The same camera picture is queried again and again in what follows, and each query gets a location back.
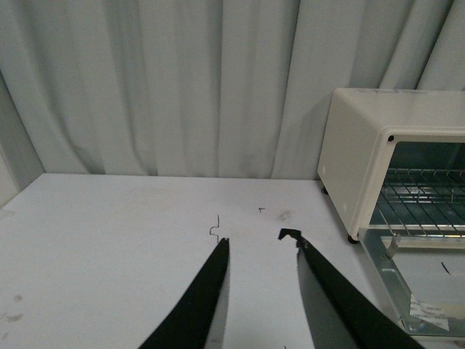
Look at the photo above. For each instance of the cream Toshiba toaster oven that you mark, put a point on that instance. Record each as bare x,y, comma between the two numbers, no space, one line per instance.
363,130

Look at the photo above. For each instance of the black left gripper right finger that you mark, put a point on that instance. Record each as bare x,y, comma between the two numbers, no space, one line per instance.
339,316

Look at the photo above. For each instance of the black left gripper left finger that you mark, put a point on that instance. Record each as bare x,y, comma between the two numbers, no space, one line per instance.
199,319

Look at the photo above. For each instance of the glass oven door with handle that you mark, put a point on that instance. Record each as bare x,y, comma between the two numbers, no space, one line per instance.
423,277

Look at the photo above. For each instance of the metal oven wire rack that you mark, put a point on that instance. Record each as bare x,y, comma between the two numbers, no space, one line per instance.
421,202

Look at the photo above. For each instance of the grey-white curtain backdrop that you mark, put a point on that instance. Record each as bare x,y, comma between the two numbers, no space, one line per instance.
202,88

